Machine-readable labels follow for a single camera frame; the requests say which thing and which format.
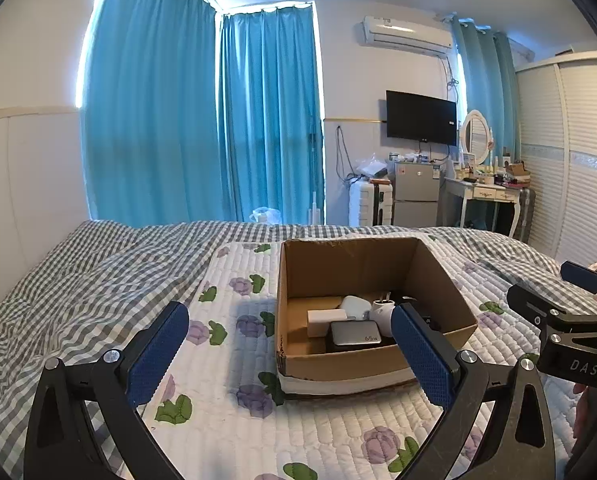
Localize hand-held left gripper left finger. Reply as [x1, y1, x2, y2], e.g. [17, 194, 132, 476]
[24, 301, 190, 480]

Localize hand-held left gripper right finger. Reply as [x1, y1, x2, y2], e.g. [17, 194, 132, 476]
[391, 302, 557, 480]

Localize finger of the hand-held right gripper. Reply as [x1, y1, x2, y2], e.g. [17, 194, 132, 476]
[560, 260, 597, 311]
[507, 282, 597, 333]

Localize black grey power adapter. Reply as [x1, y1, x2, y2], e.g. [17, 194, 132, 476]
[327, 321, 397, 355]

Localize light blue oval case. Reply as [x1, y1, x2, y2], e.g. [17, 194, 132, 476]
[339, 295, 372, 321]

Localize white rectangular block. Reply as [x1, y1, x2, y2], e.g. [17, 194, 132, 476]
[307, 308, 347, 338]

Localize brown cardboard box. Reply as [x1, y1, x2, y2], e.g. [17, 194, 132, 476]
[276, 236, 479, 401]

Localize person's right hand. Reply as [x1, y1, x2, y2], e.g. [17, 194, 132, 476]
[573, 380, 591, 443]

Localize grey suitcase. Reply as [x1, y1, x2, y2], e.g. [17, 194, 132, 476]
[509, 187, 537, 241]

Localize white floral quilted mat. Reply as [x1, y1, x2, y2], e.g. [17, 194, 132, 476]
[86, 240, 587, 480]

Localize white slatted wardrobe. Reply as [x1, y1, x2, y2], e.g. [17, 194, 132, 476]
[513, 50, 597, 268]

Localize grey checked bedsheet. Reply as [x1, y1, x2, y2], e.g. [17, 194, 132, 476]
[0, 220, 574, 480]

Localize white dressing table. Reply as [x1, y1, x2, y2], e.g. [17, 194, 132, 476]
[441, 176, 522, 239]

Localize white suitcase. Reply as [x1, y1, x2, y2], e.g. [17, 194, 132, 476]
[349, 180, 395, 227]

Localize silver small fridge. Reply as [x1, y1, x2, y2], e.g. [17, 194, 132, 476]
[393, 160, 442, 228]

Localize oval white mirror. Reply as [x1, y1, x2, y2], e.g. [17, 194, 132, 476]
[461, 109, 493, 161]

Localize white plastic bag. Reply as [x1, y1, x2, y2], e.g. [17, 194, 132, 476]
[250, 206, 282, 224]

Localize clear plastic bag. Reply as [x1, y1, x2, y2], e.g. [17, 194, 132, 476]
[356, 156, 389, 181]

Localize white headboard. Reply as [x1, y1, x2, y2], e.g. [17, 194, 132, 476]
[0, 106, 92, 331]

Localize teal curtain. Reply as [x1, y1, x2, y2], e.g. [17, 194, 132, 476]
[451, 17, 522, 162]

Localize white mop pole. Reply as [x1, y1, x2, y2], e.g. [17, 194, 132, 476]
[306, 115, 325, 224]

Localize wide blue curtain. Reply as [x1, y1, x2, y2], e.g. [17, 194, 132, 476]
[81, 0, 220, 228]

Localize narrow blue curtain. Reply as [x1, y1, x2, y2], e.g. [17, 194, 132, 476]
[217, 4, 325, 225]

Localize white air conditioner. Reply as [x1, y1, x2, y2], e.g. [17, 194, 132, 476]
[363, 15, 454, 53]

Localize hanging wall cables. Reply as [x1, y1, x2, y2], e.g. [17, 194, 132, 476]
[335, 125, 360, 184]

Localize black wall television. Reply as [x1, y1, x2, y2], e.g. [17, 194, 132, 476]
[385, 90, 458, 147]

